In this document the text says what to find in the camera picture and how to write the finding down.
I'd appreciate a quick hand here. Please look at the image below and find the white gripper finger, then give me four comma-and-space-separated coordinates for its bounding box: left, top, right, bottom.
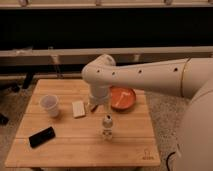
88, 102, 94, 112
103, 103, 111, 114

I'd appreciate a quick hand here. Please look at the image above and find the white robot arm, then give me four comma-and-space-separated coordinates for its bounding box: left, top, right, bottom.
82, 54, 213, 171

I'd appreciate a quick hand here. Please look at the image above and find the small clear plastic bottle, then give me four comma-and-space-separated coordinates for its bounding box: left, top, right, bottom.
102, 115, 113, 140

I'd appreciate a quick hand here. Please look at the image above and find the white rectangular sponge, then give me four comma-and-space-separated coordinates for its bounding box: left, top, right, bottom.
72, 101, 86, 118

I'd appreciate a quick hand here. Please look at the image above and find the wooden table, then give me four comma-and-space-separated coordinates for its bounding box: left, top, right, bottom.
5, 79, 160, 168

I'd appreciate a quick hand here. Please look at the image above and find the translucent plastic cup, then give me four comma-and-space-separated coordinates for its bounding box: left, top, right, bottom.
39, 95, 59, 117

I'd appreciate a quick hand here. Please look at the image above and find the black rectangular phone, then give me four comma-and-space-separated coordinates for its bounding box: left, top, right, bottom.
29, 127, 55, 148

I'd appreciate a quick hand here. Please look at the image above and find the black object at left edge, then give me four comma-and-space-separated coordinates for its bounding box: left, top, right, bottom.
0, 113, 9, 125

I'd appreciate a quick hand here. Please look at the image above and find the grey shelf rail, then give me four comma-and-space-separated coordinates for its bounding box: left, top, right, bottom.
0, 46, 213, 65

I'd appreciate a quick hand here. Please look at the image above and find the black cable on floor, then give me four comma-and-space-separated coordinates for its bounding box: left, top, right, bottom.
165, 151, 178, 171

